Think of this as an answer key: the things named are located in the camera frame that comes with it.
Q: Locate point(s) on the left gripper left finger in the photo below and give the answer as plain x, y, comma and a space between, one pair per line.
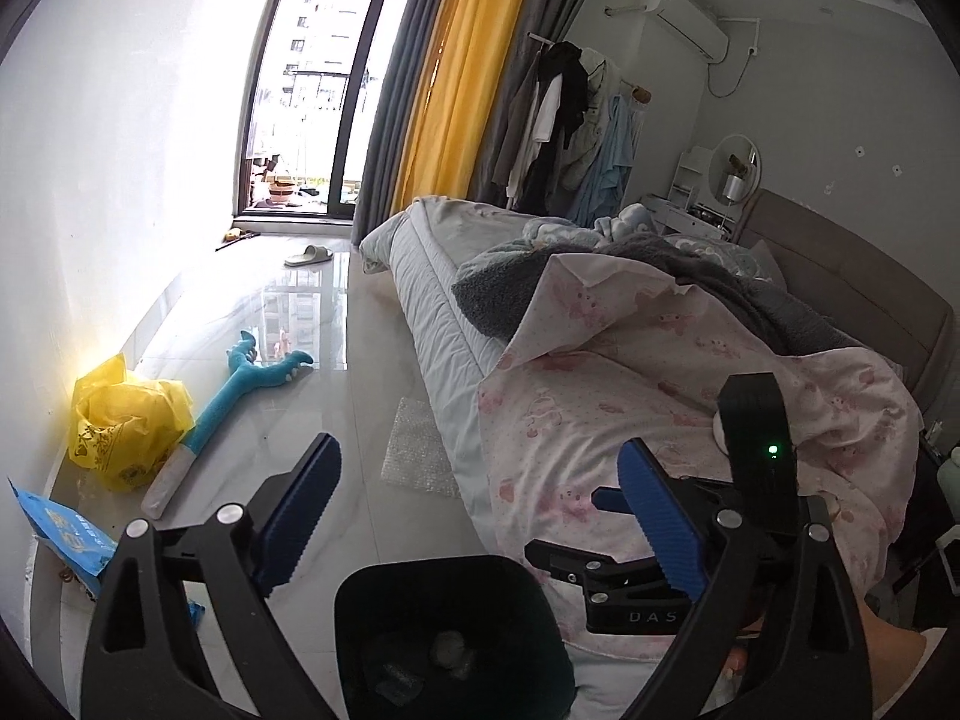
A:
143, 658

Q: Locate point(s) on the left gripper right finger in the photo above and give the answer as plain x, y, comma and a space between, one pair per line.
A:
774, 630

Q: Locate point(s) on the person right hand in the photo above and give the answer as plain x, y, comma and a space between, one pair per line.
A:
894, 656

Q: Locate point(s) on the blue snack bag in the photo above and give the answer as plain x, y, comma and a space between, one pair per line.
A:
83, 548

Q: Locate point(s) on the yellow plastic bag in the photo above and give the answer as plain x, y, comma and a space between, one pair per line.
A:
122, 428

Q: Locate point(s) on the pink patterned white quilt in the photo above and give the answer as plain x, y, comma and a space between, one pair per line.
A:
611, 350

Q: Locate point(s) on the grey bed mattress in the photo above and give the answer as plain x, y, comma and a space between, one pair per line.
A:
422, 247

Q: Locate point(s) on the dark grey fleece blanket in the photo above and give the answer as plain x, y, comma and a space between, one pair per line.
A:
494, 291

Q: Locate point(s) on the brown bed headboard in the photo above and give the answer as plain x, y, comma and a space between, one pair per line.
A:
858, 288

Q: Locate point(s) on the white vanity desk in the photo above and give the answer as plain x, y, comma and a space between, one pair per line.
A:
689, 206

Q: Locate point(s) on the grey slipper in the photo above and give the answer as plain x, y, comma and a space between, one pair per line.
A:
313, 254

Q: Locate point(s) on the hanging clothes on rack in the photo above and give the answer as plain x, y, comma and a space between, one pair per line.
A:
570, 137

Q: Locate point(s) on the white air conditioner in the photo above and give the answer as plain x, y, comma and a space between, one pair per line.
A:
687, 21

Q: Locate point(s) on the yellow curtain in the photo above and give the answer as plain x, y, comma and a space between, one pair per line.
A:
454, 97

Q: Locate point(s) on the grey curtain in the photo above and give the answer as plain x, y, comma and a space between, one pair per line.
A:
548, 18

